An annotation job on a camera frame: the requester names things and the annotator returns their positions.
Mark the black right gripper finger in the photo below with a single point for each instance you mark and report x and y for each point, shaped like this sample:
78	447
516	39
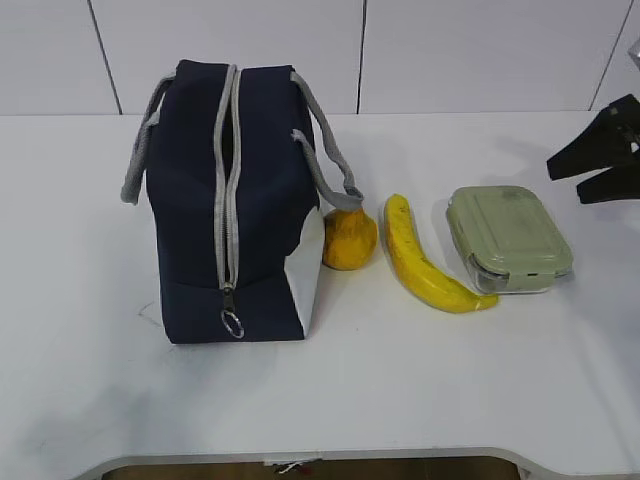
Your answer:
617	182
587	152

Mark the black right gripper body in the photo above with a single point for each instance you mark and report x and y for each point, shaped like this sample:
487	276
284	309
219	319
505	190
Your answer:
621	119

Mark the green-lidded glass food container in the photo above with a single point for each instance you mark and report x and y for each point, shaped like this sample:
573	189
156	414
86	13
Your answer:
507	240

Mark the yellow banana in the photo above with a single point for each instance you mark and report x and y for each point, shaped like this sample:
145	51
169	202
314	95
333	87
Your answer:
417	273

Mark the yellow pear-shaped gourd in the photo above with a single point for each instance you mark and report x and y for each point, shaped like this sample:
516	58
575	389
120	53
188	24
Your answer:
350	239

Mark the navy blue lunch bag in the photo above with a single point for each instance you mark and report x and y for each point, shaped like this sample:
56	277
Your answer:
236	164

